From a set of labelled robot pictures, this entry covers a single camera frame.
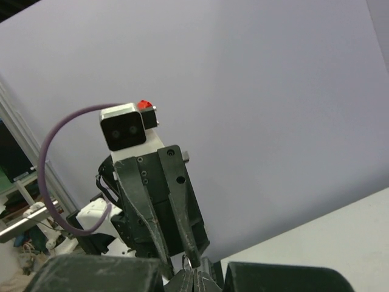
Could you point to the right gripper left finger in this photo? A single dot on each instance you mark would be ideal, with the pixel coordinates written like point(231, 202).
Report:
point(105, 273)

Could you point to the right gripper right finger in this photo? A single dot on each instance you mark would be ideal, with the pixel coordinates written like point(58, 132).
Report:
point(269, 277)

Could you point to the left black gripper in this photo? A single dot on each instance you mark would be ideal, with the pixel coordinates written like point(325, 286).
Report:
point(160, 207)

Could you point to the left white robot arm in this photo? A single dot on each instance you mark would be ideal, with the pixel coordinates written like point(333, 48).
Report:
point(104, 214)

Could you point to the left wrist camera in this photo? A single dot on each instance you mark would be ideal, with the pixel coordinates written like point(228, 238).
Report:
point(125, 126)

